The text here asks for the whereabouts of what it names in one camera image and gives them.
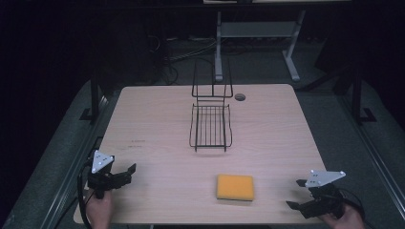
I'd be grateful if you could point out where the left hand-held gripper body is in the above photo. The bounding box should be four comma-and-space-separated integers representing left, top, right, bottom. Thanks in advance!
87, 150, 119, 200

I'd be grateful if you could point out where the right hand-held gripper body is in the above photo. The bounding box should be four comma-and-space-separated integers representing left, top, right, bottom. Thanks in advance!
300, 169, 348, 220

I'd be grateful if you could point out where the yellow sponge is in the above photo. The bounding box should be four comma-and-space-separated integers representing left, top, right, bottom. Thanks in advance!
216, 173, 256, 202

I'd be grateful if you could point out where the black wire rack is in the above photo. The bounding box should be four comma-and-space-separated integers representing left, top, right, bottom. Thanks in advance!
188, 56, 234, 153

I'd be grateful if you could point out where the person's left hand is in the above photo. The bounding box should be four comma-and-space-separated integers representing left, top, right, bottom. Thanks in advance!
84, 190, 115, 229

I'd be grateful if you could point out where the person's right hand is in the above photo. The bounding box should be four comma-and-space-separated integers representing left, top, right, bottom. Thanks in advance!
318, 203, 366, 229

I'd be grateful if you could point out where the grey metal stand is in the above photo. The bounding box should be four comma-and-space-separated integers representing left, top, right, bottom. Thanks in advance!
214, 10, 308, 83

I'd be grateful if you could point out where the aluminium frame rail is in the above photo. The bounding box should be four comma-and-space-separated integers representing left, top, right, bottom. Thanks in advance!
337, 94, 405, 211
39, 94, 111, 229

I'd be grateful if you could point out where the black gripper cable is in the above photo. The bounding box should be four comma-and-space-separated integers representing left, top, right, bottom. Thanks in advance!
337, 188, 367, 223
76, 158, 96, 229

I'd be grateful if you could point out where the black frame post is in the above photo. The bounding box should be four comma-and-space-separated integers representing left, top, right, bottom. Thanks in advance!
79, 74, 103, 122
351, 65, 377, 126

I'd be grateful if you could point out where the bundle of floor cables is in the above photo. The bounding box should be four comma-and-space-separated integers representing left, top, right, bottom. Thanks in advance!
147, 33, 218, 86

